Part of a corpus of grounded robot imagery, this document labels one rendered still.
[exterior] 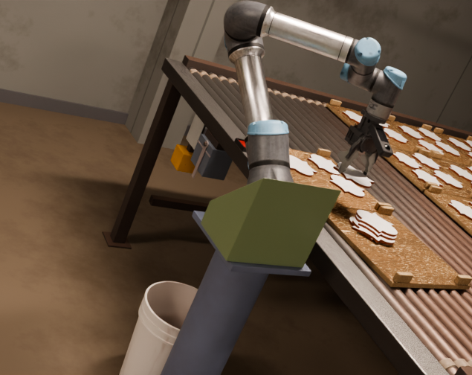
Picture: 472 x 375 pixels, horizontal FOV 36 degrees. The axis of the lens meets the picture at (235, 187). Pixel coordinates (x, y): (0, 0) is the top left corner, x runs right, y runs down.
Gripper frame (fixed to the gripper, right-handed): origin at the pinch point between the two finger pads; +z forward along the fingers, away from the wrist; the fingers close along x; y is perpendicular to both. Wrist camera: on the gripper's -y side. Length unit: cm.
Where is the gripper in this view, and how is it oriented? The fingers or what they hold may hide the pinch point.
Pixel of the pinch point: (354, 174)
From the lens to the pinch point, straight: 238.6
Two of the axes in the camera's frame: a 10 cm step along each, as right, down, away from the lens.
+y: -4.6, -4.9, 7.4
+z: -3.6, 8.7, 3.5
